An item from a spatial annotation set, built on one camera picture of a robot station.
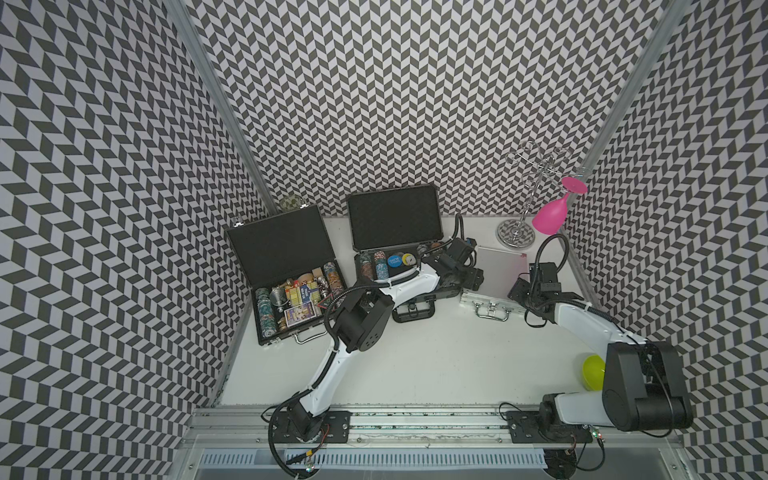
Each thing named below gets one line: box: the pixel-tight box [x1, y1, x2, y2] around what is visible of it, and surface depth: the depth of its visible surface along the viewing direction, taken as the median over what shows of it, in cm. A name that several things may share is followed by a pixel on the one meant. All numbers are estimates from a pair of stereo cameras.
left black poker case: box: [227, 204, 348, 346], surface depth 95 cm
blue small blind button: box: [387, 254, 402, 268], surface depth 101 cm
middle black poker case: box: [346, 185, 463, 323], surface depth 105 cm
